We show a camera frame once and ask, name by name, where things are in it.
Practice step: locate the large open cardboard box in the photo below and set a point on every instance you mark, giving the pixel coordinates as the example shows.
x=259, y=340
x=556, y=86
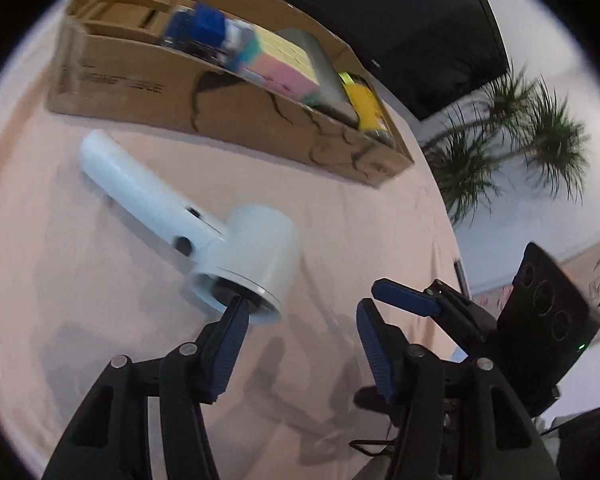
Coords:
x=132, y=81

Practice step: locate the black television screen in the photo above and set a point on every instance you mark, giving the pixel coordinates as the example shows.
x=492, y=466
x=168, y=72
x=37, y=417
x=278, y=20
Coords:
x=427, y=53

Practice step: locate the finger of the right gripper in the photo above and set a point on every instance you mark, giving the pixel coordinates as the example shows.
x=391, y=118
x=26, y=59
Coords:
x=405, y=298

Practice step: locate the spiky green potted plant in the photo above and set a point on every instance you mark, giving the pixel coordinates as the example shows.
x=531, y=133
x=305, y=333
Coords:
x=511, y=120

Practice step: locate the blue stapler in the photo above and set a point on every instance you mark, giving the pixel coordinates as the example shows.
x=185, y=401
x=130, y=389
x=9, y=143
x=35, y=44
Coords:
x=203, y=32

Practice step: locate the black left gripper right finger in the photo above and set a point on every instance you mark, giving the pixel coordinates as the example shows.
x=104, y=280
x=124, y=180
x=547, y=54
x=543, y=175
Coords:
x=454, y=420

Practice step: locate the white handheld fan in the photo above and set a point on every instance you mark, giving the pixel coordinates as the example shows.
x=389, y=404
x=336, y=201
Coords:
x=254, y=253

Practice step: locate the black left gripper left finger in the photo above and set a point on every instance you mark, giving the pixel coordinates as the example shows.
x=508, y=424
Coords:
x=107, y=438

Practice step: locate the yellow jar black lid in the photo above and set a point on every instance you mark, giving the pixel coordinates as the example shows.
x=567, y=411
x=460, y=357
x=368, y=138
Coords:
x=371, y=118

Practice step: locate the black camera box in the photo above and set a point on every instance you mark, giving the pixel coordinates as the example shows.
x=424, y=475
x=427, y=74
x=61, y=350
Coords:
x=543, y=329

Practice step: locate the silver metal tumbler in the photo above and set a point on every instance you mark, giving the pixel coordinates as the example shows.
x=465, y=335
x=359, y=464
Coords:
x=330, y=97

